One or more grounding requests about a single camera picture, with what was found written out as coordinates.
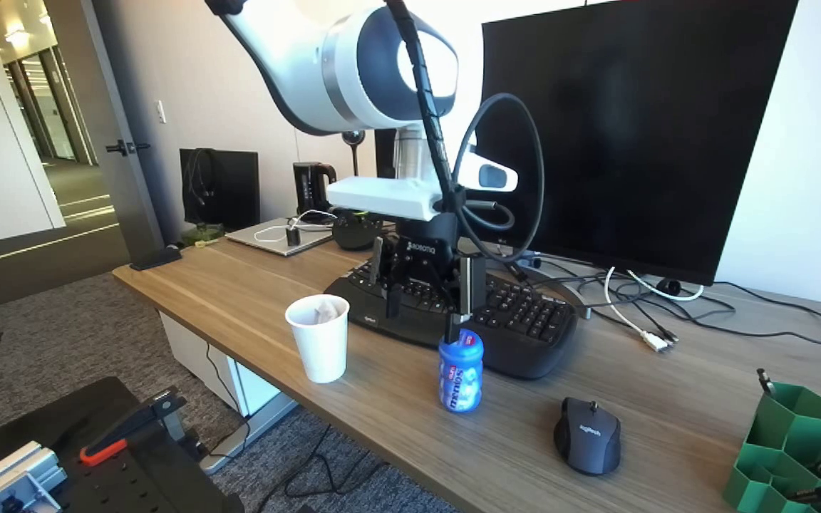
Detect black cables behind monitor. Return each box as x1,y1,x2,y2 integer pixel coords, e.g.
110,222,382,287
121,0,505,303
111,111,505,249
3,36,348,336
522,250,821,351

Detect blue plastic bottle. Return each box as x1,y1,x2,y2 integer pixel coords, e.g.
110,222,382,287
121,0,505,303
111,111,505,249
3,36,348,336
440,329,485,413

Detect white paper cup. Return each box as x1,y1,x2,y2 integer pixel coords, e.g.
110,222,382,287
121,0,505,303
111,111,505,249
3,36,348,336
286,294,351,386

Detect black conference webcam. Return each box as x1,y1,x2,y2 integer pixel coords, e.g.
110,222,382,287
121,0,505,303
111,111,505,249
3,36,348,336
331,126,386,254

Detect black computer monitor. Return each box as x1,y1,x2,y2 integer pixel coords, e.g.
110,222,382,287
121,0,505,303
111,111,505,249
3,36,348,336
480,0,798,286

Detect green pen holder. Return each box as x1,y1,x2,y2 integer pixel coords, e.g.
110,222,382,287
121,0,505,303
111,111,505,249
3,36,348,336
725,370,821,513

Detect silver laptop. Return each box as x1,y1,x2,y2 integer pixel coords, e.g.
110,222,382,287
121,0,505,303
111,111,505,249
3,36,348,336
229,216,331,257

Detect black electric kettle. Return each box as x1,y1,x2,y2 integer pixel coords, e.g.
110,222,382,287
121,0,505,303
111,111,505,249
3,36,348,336
295,163,338,210

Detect small black adapter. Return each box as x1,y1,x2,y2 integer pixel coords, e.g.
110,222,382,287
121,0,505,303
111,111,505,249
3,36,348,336
286,222,301,249

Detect black computer keyboard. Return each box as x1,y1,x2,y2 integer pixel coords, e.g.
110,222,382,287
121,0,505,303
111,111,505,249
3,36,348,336
328,262,579,380

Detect black perforated robot cart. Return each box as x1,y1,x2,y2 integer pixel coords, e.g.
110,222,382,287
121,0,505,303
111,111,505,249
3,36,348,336
0,380,245,513

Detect small black monitor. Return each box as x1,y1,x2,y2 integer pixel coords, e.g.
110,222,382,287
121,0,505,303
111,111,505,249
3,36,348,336
180,149,259,232

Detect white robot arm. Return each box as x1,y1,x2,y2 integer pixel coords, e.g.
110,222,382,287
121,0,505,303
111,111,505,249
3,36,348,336
205,0,470,277

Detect black computer mouse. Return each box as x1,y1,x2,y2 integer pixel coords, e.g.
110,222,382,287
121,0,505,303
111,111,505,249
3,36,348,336
554,396,621,477

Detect white usb cable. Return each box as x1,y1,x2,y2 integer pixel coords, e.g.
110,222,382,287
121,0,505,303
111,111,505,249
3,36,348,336
603,266,708,356

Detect orange black clamp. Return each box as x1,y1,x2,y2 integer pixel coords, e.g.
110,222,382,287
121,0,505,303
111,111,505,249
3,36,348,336
81,387,187,468

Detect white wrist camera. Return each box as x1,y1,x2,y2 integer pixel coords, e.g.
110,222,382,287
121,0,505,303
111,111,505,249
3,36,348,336
326,152,519,222

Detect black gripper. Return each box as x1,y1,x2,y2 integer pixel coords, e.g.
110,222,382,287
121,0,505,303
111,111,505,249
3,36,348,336
369,215,485,341

